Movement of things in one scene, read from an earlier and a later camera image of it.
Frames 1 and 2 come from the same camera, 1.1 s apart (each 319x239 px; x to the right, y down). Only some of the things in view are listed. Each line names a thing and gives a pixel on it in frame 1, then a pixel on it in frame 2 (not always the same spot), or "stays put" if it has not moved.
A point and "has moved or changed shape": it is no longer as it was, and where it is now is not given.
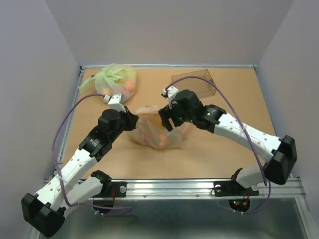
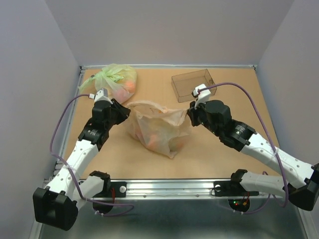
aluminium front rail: x=278 y=189 stays put
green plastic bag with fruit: x=112 y=78 stays put
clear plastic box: x=203 y=87 stays put
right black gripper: x=166 y=113 -> x=192 y=112
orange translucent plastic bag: x=151 y=129 has moved or changed shape
